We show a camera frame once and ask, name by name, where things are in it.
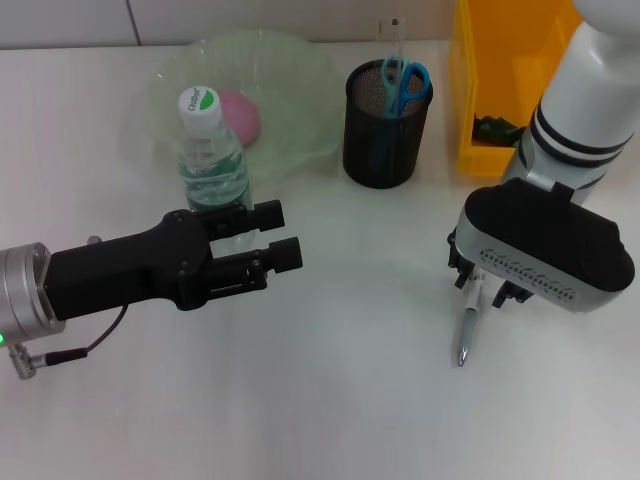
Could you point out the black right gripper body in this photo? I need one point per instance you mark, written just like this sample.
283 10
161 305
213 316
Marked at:
457 250

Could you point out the clear plastic ruler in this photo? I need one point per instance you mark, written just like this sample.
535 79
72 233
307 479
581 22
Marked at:
392 35

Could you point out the green plastic wrapper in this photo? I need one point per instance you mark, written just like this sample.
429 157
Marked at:
492 129

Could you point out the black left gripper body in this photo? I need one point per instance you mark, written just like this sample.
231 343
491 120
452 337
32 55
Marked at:
115 270

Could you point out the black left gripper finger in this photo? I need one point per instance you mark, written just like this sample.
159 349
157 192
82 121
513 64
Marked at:
270 216
286 255

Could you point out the black mesh pen holder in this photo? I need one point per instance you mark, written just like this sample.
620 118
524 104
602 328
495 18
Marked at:
360 155

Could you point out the blue teal sheathed scissors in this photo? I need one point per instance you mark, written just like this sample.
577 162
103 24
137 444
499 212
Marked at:
395 107

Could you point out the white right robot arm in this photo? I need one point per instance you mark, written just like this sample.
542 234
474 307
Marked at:
575 100

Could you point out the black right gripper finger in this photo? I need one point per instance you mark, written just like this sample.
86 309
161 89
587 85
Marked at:
510 295
465 279

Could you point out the yellow plastic storage bin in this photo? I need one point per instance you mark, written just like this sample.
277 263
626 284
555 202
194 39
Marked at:
465 75

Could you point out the clear water bottle green label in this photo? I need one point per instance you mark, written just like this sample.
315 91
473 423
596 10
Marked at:
212 170

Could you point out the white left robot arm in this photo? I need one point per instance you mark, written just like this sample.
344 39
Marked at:
20 290

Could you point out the translucent green wavy fruit bowl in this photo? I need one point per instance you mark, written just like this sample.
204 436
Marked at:
290 100

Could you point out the pink peach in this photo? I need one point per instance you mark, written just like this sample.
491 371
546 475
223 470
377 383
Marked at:
245 117

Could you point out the silver white ballpoint pen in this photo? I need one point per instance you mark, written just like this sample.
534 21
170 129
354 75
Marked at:
467 325

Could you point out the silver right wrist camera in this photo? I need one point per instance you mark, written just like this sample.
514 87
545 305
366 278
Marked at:
540 230

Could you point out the silver left wrist connector post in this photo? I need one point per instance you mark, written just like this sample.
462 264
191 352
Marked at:
95 240

